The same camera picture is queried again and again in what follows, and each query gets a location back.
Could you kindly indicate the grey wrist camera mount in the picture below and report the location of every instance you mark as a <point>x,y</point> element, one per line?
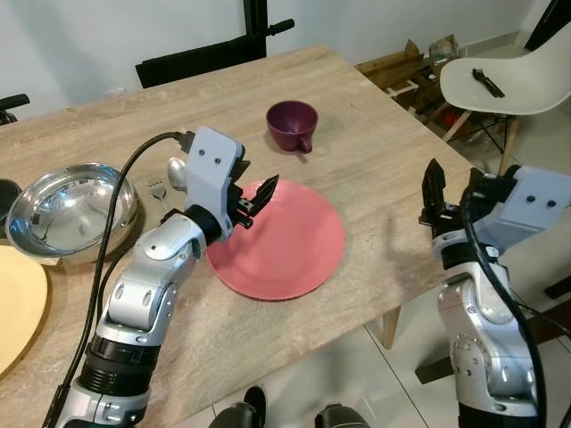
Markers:
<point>531,209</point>
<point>212,169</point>

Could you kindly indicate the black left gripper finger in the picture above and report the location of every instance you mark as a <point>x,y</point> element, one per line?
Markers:
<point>245,168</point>
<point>264,192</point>

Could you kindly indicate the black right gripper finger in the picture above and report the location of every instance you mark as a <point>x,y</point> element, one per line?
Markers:
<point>451,203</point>
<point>434,187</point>

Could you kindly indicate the small black tool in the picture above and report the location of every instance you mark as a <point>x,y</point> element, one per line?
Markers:
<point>489,83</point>

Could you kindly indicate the black robot right foot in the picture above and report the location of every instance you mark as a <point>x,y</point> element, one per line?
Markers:
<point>343,417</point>

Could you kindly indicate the pink round plate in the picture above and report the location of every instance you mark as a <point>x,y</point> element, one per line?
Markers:
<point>285,250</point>

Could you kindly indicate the light wooden table leg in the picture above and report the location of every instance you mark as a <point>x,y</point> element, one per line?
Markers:
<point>390,328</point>

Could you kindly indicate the white shell chair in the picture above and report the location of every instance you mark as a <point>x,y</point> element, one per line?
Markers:
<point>526,80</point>

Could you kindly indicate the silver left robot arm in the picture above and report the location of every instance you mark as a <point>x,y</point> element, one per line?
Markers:
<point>143,294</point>

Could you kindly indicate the yellow round plate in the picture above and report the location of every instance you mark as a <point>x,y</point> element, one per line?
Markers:
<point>18,303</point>

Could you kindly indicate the black robot left foot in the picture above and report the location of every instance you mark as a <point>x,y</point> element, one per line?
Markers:
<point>236,412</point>

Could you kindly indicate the black metal frame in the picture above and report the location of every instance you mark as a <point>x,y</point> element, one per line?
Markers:
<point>256,27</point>

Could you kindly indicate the metal fork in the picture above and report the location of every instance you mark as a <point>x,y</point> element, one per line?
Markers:
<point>158,189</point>

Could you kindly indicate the metal spoon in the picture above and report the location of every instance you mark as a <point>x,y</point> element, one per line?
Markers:
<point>177,172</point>

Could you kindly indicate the black robot foot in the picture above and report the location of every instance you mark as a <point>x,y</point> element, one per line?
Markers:
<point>343,417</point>
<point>236,412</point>

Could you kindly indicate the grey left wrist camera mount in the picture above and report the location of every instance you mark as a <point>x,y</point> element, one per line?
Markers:
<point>212,169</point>

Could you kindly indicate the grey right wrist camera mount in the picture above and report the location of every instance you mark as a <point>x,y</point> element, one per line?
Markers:
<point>531,209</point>

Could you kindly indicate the purple cup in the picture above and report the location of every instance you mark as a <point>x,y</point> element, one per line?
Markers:
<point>290,125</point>

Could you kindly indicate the shiny metal bowl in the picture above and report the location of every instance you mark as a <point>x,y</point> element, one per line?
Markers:
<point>62,214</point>

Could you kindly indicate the wooden slatted rack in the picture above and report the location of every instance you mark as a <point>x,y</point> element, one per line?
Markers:
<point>393,76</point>

